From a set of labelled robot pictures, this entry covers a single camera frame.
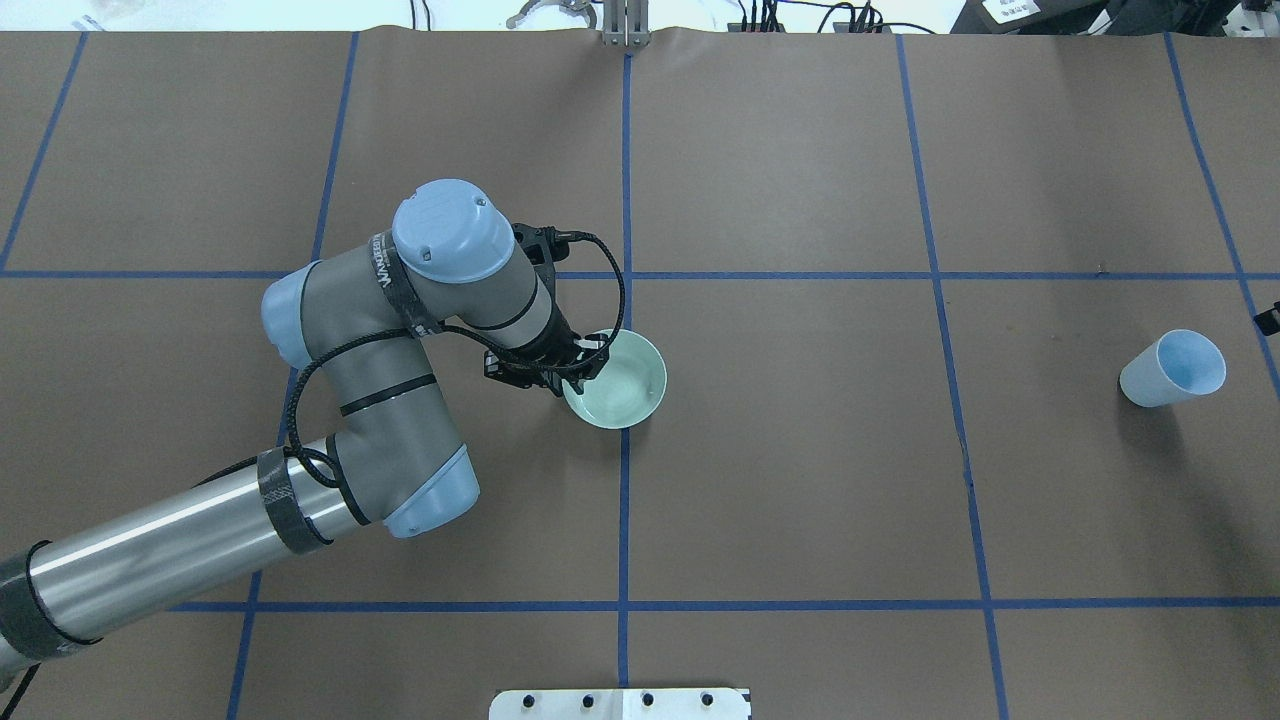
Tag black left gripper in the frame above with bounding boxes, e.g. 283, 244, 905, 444
484, 309, 613, 397

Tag light green ceramic bowl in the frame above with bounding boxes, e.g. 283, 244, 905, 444
563, 329, 668, 430

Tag light blue plastic cup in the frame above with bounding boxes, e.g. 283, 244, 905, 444
1117, 329, 1228, 407

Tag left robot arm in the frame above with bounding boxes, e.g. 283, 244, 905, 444
3, 179, 621, 685

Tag grey metal clamp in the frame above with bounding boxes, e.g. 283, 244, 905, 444
506, 1, 598, 31

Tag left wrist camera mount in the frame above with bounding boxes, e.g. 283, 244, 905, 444
511, 223, 582, 297

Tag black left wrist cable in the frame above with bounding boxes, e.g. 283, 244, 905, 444
284, 231, 628, 489

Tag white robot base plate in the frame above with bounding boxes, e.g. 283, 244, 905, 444
488, 687, 753, 719

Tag aluminium frame post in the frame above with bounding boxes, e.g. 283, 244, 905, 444
600, 0, 650, 49

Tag black power strip cables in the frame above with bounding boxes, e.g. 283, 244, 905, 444
727, 0, 937, 36

